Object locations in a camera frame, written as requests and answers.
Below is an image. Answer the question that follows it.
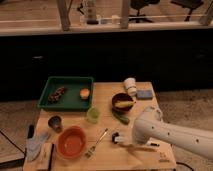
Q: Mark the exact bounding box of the dark brown bowl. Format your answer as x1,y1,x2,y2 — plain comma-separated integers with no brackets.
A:
112,93,135,113

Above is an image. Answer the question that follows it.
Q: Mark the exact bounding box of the black cable on floor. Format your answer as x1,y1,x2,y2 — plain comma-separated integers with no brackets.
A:
175,161,194,171

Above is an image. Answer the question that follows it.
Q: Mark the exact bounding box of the yellow corn cob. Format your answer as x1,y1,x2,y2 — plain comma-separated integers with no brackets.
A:
114,101,135,108

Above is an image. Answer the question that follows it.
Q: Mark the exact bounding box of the green cucumber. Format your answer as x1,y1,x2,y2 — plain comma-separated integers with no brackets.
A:
112,110,130,125

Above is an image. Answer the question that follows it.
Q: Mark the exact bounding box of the blue sponge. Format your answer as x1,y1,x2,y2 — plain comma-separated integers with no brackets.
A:
137,90,153,100

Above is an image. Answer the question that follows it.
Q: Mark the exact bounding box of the grey metal cup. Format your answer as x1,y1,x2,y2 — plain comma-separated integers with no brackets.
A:
48,116,63,133

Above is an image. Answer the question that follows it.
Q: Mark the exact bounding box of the orange plastic bowl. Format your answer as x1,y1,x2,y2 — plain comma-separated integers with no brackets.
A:
56,126,86,159

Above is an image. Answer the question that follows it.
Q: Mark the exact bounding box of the green plastic tray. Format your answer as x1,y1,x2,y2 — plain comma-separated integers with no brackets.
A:
38,76,94,111

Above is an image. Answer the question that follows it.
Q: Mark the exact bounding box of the orange peach fruit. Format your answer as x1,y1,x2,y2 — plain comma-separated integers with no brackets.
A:
80,88,90,100

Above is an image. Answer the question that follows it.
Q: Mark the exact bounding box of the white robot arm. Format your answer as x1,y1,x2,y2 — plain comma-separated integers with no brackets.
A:
132,106,213,160

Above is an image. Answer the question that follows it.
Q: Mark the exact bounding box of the grey blue cloth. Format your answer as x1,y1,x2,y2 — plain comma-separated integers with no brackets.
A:
26,132,50,162

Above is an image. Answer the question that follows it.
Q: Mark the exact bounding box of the green plastic cup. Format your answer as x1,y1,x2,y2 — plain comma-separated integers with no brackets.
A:
86,107,100,123

